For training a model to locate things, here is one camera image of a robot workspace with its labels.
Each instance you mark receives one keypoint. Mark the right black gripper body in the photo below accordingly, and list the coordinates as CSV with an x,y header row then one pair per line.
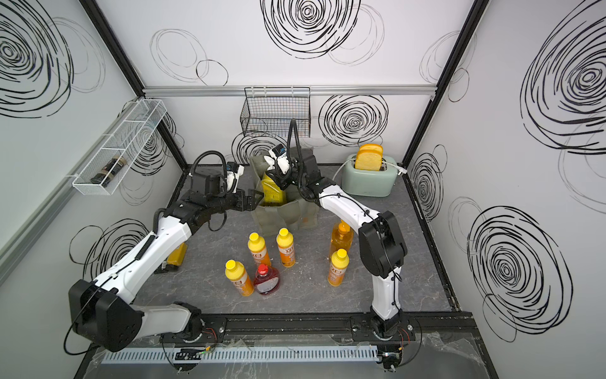
x,y
292,178

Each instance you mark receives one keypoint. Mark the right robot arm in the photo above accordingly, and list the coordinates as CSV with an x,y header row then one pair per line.
x,y
381,245

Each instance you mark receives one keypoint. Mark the yellow cap bottle front left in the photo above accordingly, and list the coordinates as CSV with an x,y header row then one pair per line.
x,y
237,274

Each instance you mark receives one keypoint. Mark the green fabric shopping bag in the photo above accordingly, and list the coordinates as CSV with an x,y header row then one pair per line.
x,y
295,215

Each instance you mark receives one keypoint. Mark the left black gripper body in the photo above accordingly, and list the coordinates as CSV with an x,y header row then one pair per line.
x,y
227,201

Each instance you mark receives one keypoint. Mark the white slotted cable duct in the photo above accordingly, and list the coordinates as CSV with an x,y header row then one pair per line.
x,y
242,354

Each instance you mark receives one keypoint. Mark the red soap bottle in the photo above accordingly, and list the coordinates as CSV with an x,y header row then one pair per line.
x,y
267,279

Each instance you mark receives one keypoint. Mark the white wire shelf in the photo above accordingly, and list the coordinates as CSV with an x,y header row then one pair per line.
x,y
134,138

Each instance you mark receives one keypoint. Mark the yellow cap bottle right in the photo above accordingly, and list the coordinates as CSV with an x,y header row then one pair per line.
x,y
339,262

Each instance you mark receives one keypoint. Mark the yellow object behind left arm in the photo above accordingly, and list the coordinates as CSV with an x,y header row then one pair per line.
x,y
173,261

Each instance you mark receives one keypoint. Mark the yellow cap bottle back middle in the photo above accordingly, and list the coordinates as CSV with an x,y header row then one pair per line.
x,y
285,242

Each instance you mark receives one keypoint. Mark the toast slice front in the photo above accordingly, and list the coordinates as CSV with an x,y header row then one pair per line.
x,y
369,159

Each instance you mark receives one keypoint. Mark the dark item in shelf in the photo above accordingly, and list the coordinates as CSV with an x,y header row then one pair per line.
x,y
104,176

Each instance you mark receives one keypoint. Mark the yellow pump soap bottle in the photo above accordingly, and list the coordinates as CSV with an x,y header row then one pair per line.
x,y
273,194

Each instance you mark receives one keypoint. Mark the yellow cap bottle back left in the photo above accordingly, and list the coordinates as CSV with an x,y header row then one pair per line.
x,y
257,247

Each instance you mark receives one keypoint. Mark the orange pump soap bottle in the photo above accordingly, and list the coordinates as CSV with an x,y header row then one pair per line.
x,y
341,238

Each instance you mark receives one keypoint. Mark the toast slice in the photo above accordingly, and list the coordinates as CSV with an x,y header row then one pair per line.
x,y
369,159
372,147

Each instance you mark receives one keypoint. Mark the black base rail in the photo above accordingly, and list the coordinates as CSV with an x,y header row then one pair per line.
x,y
343,327

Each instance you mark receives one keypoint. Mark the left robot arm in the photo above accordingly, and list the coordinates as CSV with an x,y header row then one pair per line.
x,y
102,310

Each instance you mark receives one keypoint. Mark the yellow cap bottle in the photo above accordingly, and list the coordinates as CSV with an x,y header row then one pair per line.
x,y
237,274
285,242
257,247
339,262

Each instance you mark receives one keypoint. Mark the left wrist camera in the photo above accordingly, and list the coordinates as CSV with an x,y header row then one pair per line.
x,y
234,172

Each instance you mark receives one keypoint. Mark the mint green toaster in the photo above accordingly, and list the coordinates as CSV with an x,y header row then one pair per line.
x,y
370,183

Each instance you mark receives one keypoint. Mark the toast slice back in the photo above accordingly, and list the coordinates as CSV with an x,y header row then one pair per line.
x,y
372,147

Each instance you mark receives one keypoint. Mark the black wire basket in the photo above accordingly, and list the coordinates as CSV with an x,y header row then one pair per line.
x,y
269,110

